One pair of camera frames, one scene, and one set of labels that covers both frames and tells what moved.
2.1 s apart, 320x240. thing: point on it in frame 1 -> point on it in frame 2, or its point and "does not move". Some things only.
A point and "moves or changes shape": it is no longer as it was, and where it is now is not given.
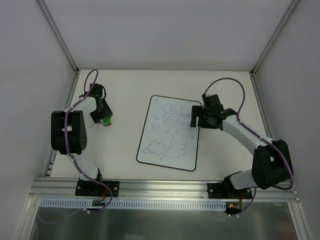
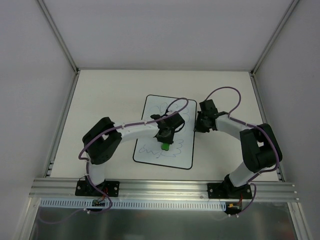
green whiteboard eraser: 106,121 moves or changes shape
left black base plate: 92,188 does not move
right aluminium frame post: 282,23 does not move
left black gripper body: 100,116 -> 165,137
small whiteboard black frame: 167,139 does not move
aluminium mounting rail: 65,188 does not move
